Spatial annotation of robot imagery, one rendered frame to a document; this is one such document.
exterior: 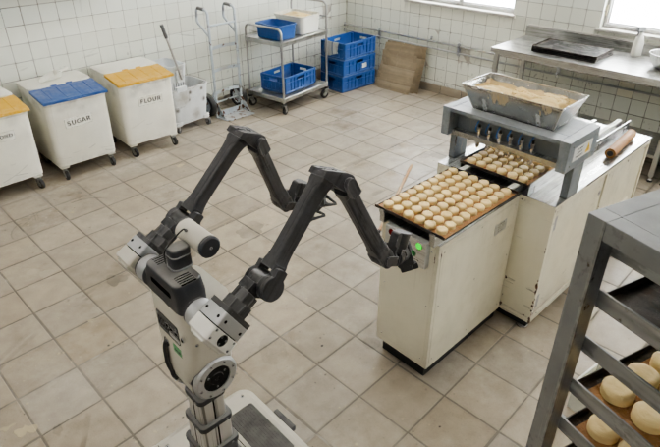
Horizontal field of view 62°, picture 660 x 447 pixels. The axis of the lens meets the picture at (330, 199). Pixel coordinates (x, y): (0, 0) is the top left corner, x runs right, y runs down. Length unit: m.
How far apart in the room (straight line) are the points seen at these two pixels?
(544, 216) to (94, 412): 2.41
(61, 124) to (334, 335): 3.01
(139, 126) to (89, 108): 0.51
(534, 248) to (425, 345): 0.78
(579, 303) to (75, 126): 4.65
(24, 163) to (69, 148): 0.37
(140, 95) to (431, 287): 3.53
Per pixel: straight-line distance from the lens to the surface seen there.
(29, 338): 3.61
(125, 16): 5.90
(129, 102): 5.31
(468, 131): 3.13
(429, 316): 2.72
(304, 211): 1.59
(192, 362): 1.82
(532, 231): 3.04
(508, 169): 3.05
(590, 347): 0.95
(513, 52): 5.63
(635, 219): 0.84
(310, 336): 3.21
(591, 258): 0.84
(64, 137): 5.15
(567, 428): 1.07
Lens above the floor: 2.20
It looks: 29 degrees down
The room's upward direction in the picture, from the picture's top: straight up
